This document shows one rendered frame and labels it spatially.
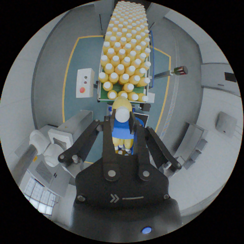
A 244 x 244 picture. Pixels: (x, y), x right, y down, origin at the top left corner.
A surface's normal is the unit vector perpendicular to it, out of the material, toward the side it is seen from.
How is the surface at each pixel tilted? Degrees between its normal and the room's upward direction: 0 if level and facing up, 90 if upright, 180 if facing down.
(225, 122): 90
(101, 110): 0
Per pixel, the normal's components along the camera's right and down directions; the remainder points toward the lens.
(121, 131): -0.15, 0.33
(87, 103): 0.11, 0.35
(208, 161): -0.98, -0.13
